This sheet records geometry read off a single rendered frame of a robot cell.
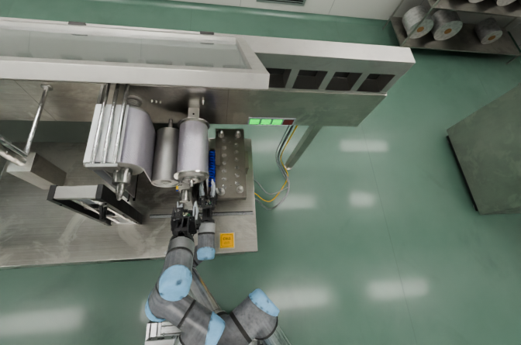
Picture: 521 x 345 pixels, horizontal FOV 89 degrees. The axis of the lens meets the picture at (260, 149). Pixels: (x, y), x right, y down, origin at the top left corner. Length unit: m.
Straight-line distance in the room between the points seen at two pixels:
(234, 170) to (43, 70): 1.04
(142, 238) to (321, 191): 1.70
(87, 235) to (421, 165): 3.01
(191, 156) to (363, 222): 1.97
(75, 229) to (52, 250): 0.12
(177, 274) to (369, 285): 2.15
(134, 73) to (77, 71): 0.09
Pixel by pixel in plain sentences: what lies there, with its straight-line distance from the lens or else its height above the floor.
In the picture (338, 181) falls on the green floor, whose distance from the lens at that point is 2.75.
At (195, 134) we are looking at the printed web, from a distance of 1.20.
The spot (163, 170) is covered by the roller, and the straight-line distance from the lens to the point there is 1.23.
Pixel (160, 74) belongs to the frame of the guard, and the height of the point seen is 1.98.
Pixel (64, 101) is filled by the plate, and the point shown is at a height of 1.31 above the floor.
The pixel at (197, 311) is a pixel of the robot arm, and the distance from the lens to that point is 0.84.
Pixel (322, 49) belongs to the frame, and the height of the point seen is 1.65.
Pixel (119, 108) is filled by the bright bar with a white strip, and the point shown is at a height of 1.44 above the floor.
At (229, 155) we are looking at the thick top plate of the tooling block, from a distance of 1.46.
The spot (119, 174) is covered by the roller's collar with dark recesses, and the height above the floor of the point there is 1.37.
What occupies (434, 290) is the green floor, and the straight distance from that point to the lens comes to 3.05.
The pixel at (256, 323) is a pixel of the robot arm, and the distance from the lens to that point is 1.09.
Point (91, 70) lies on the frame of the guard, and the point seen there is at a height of 1.98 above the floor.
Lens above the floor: 2.37
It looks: 64 degrees down
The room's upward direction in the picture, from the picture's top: 20 degrees clockwise
